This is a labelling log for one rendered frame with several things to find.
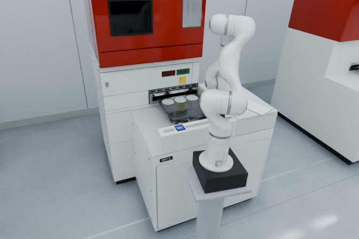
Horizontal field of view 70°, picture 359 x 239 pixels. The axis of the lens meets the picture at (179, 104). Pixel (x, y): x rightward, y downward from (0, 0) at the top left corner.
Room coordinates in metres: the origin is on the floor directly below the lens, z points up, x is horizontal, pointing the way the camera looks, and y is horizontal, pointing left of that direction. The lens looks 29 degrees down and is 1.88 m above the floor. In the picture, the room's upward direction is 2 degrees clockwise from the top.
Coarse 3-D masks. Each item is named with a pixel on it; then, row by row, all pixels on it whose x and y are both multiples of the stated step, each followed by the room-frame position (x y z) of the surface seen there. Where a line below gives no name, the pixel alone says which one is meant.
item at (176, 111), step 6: (180, 96) 1.94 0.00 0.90; (186, 96) 1.94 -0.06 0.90; (198, 96) 1.95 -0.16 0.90; (174, 102) 1.82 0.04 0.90; (180, 102) 1.82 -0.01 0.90; (186, 102) 1.83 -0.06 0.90; (192, 102) 1.83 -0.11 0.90; (198, 102) 1.83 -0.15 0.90; (168, 108) 1.72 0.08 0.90; (174, 108) 1.73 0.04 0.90; (180, 108) 1.73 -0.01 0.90; (186, 108) 1.73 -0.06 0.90; (192, 108) 1.73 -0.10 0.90; (198, 108) 1.74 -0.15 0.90; (168, 114) 1.64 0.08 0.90; (174, 114) 1.64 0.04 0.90; (180, 114) 1.64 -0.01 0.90; (186, 114) 1.64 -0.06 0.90; (192, 114) 1.65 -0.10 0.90; (198, 114) 1.65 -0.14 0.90; (174, 120) 1.56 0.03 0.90
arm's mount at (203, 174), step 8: (200, 152) 1.18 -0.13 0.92; (232, 152) 1.20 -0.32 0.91; (192, 160) 1.19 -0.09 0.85; (200, 168) 1.05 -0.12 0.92; (232, 168) 1.05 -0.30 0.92; (240, 168) 1.06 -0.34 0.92; (200, 176) 1.04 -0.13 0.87; (208, 176) 0.98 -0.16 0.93; (216, 176) 0.98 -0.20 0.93; (224, 176) 0.99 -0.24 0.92; (232, 176) 1.00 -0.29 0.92; (240, 176) 1.01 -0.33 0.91; (208, 184) 0.96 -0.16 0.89; (216, 184) 0.98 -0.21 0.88; (224, 184) 0.99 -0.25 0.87; (232, 184) 1.00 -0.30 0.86; (240, 184) 1.01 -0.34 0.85; (208, 192) 0.97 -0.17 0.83
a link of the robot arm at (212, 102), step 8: (200, 96) 1.14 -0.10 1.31; (208, 96) 1.10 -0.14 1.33; (216, 96) 1.10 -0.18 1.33; (224, 96) 1.10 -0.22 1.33; (200, 104) 1.11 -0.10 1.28; (208, 104) 1.08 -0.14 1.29; (216, 104) 1.08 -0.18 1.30; (224, 104) 1.07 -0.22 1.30; (208, 112) 1.08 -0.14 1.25; (216, 112) 1.08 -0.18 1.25; (224, 112) 1.07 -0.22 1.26; (216, 120) 1.08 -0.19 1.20; (224, 120) 1.12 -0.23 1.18; (216, 128) 1.07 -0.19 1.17; (224, 128) 1.07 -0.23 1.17; (216, 136) 1.07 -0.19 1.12; (224, 136) 1.06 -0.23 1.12
